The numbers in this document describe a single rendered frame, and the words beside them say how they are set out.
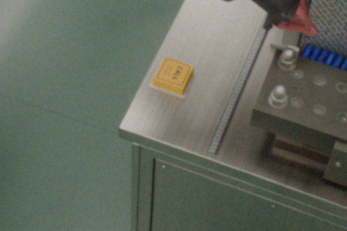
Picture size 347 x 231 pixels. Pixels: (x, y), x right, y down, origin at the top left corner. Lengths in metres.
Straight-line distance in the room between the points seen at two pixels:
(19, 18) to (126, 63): 0.44
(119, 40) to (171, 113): 1.31
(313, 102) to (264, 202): 0.25
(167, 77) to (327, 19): 0.36
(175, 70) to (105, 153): 1.01
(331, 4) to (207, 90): 0.34
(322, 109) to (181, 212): 0.46
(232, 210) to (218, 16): 0.44
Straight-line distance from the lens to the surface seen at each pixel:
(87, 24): 3.02
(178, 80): 1.70
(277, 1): 1.57
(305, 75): 1.61
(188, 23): 1.84
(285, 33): 1.78
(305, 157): 1.64
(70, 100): 2.81
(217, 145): 1.64
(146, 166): 1.74
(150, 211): 1.91
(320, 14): 1.59
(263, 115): 1.55
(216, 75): 1.75
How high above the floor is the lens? 2.28
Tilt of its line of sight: 52 degrees down
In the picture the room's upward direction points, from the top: 6 degrees clockwise
